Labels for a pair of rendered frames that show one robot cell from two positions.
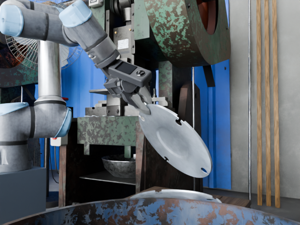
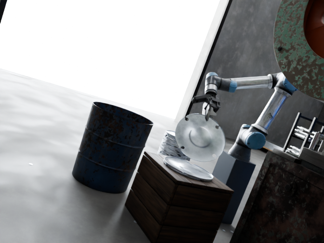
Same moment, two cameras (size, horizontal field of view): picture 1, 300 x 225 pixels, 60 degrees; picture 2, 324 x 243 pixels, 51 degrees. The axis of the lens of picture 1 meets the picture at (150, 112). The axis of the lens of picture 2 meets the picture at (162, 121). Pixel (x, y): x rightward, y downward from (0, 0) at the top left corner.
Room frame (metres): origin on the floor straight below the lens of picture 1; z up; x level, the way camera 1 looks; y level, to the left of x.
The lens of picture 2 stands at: (1.49, -1.82, 0.79)
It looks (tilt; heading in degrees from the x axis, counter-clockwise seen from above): 7 degrees down; 118
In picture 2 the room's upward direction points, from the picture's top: 20 degrees clockwise
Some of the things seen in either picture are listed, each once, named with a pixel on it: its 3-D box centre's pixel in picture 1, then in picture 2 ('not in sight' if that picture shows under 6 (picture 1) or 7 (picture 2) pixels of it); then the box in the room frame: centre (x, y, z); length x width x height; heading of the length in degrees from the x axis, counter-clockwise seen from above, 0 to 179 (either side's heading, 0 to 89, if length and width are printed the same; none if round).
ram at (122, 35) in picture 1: (127, 50); not in sight; (1.51, 0.13, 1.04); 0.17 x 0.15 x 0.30; 152
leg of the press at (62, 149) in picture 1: (108, 147); not in sight; (1.80, 0.28, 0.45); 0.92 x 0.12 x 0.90; 152
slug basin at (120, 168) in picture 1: (130, 165); not in sight; (1.55, 0.11, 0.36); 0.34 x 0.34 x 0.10
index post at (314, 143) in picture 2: not in sight; (316, 141); (1.35, 0.02, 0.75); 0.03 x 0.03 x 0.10; 62
